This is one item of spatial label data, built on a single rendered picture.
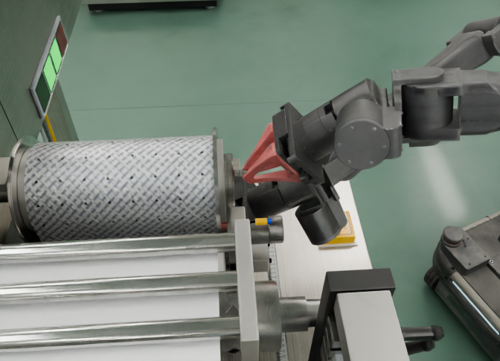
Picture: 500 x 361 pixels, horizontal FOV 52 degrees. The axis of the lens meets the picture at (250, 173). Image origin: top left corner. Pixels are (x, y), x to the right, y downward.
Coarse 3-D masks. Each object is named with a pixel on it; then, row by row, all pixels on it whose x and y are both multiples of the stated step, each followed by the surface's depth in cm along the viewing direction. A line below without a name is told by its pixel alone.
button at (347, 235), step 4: (344, 212) 108; (348, 212) 108; (348, 216) 107; (348, 220) 107; (348, 224) 106; (352, 224) 106; (344, 228) 105; (348, 228) 105; (352, 228) 105; (340, 232) 105; (344, 232) 105; (348, 232) 105; (352, 232) 105; (340, 236) 104; (344, 236) 104; (348, 236) 104; (352, 236) 104; (332, 240) 104; (336, 240) 105; (340, 240) 105; (344, 240) 105; (348, 240) 105; (352, 240) 105
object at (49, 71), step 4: (48, 56) 98; (48, 60) 98; (48, 64) 98; (44, 68) 95; (48, 68) 98; (52, 68) 100; (48, 72) 98; (52, 72) 100; (48, 76) 97; (52, 76) 100; (48, 80) 97; (52, 80) 99; (48, 84) 97; (52, 84) 99
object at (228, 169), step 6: (228, 156) 68; (228, 162) 68; (228, 168) 67; (228, 174) 67; (228, 180) 67; (228, 186) 67; (228, 192) 67; (228, 198) 68; (228, 204) 69; (234, 204) 69
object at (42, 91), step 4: (40, 80) 93; (44, 80) 95; (40, 84) 93; (44, 84) 95; (40, 88) 93; (44, 88) 95; (40, 92) 93; (44, 92) 95; (48, 92) 97; (40, 96) 93; (44, 96) 94; (48, 96) 97; (40, 100) 92; (44, 100) 94; (44, 104) 94; (44, 108) 94
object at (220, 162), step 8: (24, 160) 65; (24, 168) 64; (24, 176) 64; (24, 184) 64; (224, 184) 65; (24, 192) 64; (224, 192) 65; (24, 200) 64; (224, 200) 65; (24, 208) 64; (224, 208) 66; (24, 216) 65; (224, 216) 67
